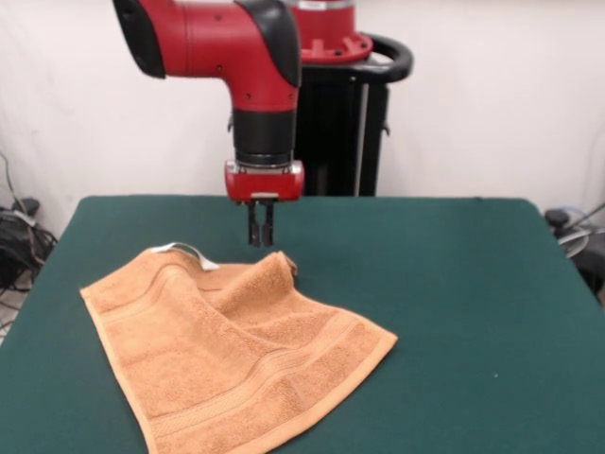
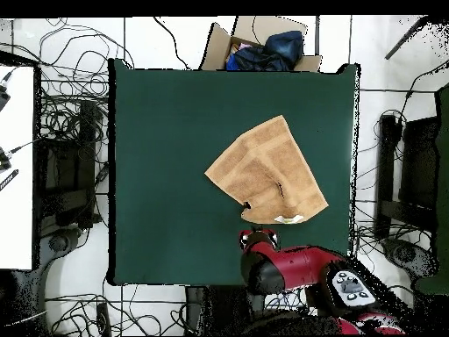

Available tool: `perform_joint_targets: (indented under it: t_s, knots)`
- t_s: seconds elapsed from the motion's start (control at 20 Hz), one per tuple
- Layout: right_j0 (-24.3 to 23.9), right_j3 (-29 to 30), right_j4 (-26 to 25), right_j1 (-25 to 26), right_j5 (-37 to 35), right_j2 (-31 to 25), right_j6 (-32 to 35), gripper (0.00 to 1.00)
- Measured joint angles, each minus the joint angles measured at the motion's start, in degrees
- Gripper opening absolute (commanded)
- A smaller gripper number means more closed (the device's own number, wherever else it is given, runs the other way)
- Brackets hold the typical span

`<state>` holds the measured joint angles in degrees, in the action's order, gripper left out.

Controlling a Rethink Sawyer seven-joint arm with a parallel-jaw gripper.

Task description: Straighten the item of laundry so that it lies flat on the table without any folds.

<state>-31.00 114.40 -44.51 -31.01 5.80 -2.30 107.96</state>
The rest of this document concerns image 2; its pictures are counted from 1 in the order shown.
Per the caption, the orange terry towel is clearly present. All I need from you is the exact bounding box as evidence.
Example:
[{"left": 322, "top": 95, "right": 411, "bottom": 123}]
[{"left": 203, "top": 114, "right": 330, "bottom": 226}]

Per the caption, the dark green table cloth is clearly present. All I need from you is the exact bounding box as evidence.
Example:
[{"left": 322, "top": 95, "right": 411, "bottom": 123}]
[{"left": 107, "top": 57, "right": 361, "bottom": 290}]

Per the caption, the grey chair base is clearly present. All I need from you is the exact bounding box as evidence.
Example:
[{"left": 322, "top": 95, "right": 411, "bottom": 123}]
[
  {"left": 38, "top": 226, "right": 89, "bottom": 262},
  {"left": 381, "top": 237, "right": 440, "bottom": 280}
]

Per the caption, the long black power brick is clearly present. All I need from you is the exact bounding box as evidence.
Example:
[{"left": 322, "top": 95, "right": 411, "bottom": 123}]
[{"left": 96, "top": 302, "right": 112, "bottom": 337}]

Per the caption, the cardboard box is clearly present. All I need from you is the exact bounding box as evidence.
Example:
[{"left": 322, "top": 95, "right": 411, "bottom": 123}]
[{"left": 198, "top": 15, "right": 323, "bottom": 73}]

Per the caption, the blue clothes pile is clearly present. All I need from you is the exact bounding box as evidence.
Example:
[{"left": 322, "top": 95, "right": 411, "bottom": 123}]
[{"left": 225, "top": 30, "right": 305, "bottom": 72}]

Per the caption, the small green table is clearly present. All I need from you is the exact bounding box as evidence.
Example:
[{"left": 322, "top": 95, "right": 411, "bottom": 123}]
[{"left": 413, "top": 83, "right": 449, "bottom": 296}]

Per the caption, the white table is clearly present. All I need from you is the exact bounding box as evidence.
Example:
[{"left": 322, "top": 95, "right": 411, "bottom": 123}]
[{"left": 0, "top": 64, "right": 36, "bottom": 271}]

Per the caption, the grey metal rod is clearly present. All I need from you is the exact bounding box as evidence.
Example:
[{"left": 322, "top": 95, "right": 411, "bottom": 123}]
[{"left": 383, "top": 15, "right": 449, "bottom": 61}]

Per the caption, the tangle of black cables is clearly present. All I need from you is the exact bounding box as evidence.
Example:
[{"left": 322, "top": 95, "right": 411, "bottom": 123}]
[
  {"left": 264, "top": 288, "right": 311, "bottom": 313},
  {"left": 34, "top": 17, "right": 136, "bottom": 148}
]

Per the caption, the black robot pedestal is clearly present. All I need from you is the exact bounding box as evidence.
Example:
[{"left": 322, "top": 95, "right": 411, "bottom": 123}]
[{"left": 183, "top": 284, "right": 267, "bottom": 336}]

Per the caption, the black metal frame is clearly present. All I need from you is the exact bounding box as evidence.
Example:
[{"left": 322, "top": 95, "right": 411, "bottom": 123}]
[
  {"left": 34, "top": 100, "right": 106, "bottom": 231},
  {"left": 374, "top": 113, "right": 439, "bottom": 241}
]

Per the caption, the black connector with cable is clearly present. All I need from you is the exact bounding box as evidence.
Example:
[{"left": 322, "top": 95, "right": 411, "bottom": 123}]
[{"left": 0, "top": 138, "right": 39, "bottom": 173}]

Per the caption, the black device with cable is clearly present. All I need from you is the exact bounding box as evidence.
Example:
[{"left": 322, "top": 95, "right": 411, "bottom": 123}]
[{"left": 0, "top": 66, "right": 18, "bottom": 112}]

